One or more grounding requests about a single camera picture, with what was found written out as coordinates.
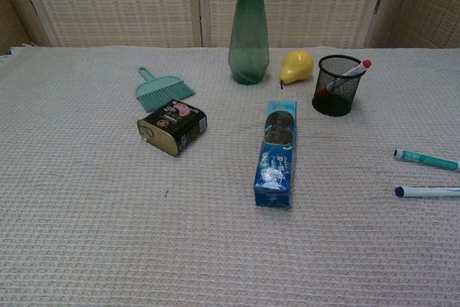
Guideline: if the teal-labelled marker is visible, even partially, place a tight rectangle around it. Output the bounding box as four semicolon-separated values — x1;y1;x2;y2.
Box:
392;148;460;173

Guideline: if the blue-capped white marker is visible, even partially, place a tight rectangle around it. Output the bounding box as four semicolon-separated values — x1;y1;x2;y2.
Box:
394;185;460;199

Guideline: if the black mesh pen holder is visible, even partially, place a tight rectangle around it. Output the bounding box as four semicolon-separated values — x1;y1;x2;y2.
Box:
311;54;367;117

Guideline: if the black luncheon meat can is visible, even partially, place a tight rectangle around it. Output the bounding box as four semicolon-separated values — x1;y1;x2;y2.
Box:
137;98;208;157

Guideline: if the blue cookie box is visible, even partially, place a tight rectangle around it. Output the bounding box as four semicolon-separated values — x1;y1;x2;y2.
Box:
254;100;298;209

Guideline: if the teal mini hand broom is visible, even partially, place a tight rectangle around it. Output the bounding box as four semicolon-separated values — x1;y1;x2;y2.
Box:
134;66;197;113

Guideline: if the green plastic spray bottle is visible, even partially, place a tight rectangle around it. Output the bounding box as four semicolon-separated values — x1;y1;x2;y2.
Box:
216;0;270;86

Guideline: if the yellow plastic pear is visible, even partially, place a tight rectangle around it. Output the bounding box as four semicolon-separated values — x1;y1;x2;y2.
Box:
279;50;315;90

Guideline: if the red-capped white marker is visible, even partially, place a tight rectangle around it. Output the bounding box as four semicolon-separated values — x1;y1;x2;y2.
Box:
315;58;373;98

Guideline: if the white waffle-weave tablecloth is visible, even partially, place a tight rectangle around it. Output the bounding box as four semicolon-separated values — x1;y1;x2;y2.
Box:
0;45;460;307

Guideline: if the woven folding screen panel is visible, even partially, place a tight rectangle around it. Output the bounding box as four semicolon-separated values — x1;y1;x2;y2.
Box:
14;0;203;48
0;0;51;55
196;0;382;49
362;0;460;50

